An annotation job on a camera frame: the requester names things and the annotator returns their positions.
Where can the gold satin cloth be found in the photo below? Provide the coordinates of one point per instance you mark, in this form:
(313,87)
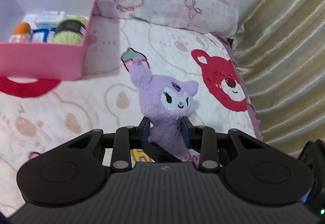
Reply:
(284,48)

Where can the blue wet wipes packet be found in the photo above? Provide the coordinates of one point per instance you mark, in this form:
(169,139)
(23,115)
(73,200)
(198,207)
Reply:
(40,35)

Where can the white soap packet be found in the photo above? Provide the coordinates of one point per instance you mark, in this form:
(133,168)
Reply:
(48,17)

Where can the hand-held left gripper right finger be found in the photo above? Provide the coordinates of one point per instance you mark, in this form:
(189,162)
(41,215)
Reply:
(186,135)

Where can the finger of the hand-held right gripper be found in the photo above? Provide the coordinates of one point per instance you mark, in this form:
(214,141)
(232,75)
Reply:
(160,155)

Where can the pink cardboard box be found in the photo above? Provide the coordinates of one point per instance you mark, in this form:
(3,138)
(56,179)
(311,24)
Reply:
(38,61)

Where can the clear plastic box orange label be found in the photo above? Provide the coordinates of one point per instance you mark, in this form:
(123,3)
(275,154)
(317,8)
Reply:
(19,38)

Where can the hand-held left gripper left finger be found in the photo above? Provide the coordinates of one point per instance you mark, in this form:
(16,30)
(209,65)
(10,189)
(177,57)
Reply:
(145,135)

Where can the orange makeup sponge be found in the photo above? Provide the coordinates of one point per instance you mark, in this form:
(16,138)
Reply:
(22,27)

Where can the purple plush toy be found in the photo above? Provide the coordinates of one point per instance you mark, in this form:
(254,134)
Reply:
(165,112)

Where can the green yarn ball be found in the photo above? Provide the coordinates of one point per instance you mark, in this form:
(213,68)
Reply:
(68,36)

